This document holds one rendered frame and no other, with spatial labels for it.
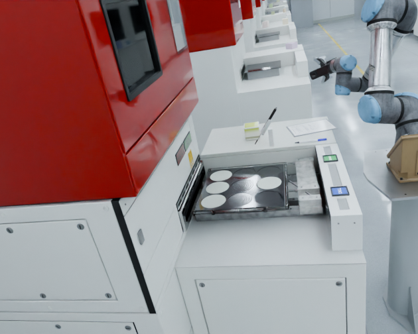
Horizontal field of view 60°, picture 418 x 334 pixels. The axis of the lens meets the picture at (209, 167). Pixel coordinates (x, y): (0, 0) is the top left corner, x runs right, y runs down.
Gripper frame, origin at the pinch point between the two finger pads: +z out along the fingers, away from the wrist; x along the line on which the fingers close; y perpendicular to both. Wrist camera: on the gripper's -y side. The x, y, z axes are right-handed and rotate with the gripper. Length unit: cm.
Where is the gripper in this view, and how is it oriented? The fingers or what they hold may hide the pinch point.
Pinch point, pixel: (316, 71)
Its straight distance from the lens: 226.1
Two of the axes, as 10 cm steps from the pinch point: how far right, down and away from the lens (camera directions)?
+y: 9.2, -4.0, 0.5
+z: -1.2, -1.6, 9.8
